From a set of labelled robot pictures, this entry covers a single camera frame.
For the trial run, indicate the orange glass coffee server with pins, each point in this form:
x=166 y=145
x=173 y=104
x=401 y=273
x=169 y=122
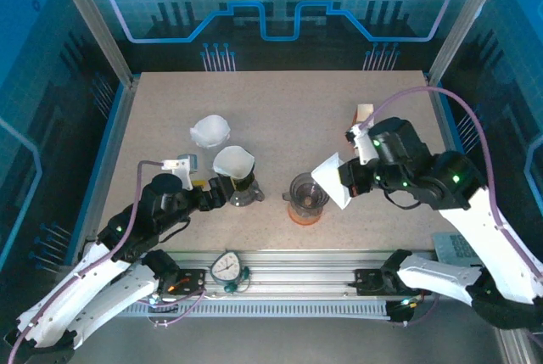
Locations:
x=305 y=220

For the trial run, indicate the smoky grey glass pitcher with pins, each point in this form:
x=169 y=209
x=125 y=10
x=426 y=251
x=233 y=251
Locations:
x=246 y=199

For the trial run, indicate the dark green coffee dripper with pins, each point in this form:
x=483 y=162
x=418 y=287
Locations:
x=244 y=183

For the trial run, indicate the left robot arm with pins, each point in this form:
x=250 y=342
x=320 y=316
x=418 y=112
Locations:
x=85 y=287

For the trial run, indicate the white paper coffee filter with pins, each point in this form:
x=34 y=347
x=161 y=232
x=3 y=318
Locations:
x=333 y=181
x=210 y=130
x=233 y=162

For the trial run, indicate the aluminium frame post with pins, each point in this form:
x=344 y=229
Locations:
x=466 y=24
x=93 y=24

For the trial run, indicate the aluminium mounting rail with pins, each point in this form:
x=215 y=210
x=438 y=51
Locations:
x=297 y=270

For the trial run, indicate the smoky grey coffee dripper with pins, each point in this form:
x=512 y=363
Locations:
x=307 y=194

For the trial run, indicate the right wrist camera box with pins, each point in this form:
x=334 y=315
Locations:
x=365 y=147

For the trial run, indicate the orange coffee filter pack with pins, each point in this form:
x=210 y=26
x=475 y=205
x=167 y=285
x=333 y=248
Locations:
x=365 y=111

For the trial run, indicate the clear glass coffee server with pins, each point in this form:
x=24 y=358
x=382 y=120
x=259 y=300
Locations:
x=212 y=152

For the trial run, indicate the small LED controller board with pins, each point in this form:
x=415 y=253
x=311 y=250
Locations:
x=159 y=302
x=401 y=311

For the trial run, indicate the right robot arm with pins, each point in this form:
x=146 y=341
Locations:
x=488 y=232

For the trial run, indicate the triangular white-faced clock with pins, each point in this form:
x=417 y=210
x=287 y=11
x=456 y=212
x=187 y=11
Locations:
x=225 y=268

